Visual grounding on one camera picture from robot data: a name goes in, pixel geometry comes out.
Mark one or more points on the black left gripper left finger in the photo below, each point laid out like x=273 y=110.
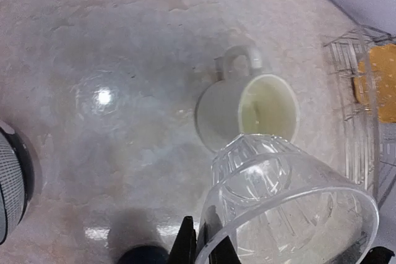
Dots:
x=184 y=248

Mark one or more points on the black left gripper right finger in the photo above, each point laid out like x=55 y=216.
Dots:
x=378 y=255

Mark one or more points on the clear glass tumbler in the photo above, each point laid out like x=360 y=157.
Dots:
x=275 y=203

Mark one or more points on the white ribbed ceramic mug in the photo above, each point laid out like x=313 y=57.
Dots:
x=246 y=101

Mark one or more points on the yellow polka dot plate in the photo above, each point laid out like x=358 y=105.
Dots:
x=382 y=59

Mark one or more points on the dark bowl pale blue inside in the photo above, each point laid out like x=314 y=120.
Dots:
x=17 y=180

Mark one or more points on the metal wire dish rack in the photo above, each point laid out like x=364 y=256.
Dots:
x=369 y=145

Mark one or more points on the dark blue ceramic mug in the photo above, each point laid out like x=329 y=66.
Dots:
x=145 y=254

